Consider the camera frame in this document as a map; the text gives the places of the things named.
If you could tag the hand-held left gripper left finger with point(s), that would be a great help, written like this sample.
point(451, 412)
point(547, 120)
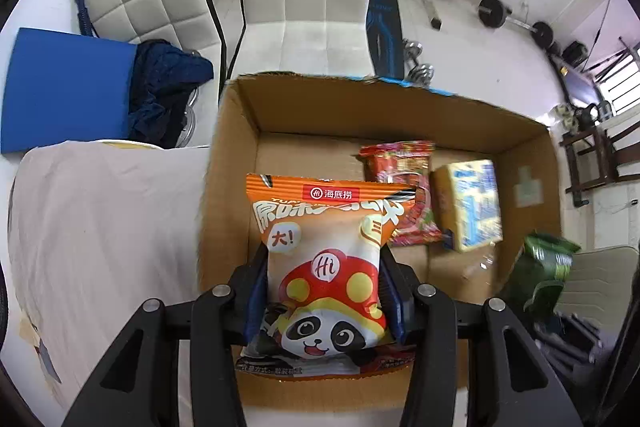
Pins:
point(256, 303)

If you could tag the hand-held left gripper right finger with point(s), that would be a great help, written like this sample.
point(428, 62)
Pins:
point(393, 307)

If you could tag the orange panda snack packet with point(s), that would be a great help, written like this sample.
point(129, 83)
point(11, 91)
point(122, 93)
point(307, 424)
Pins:
point(320, 247)

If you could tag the brown cardboard box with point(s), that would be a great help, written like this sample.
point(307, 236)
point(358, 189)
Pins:
point(240, 167)

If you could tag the green snack packet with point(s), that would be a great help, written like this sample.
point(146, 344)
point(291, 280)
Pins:
point(540, 267)

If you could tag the yellow blue snack packet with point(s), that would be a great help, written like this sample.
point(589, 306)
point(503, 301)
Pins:
point(470, 202)

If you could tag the red snack packet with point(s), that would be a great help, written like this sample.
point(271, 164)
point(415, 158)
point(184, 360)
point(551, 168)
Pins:
point(407, 167)

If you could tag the pale pink bed sheet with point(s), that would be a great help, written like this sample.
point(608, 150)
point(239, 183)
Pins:
point(110, 247)

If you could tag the chrome chair base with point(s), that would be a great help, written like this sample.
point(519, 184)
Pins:
point(188, 117)

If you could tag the beige cushioned seat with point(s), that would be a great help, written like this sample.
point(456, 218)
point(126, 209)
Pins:
point(600, 272)

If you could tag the chrome dumbbell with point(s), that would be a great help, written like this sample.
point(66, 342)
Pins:
point(422, 72)

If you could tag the dark blue cloth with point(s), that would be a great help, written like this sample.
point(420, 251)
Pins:
point(160, 82)

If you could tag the dark wooden chair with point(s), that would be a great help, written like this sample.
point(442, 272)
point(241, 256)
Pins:
point(595, 157)

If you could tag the black blue weight bench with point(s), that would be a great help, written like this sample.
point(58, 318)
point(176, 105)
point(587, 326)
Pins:
point(384, 27)

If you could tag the black barbell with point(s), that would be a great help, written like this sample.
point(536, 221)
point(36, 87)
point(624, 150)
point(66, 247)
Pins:
point(495, 11)

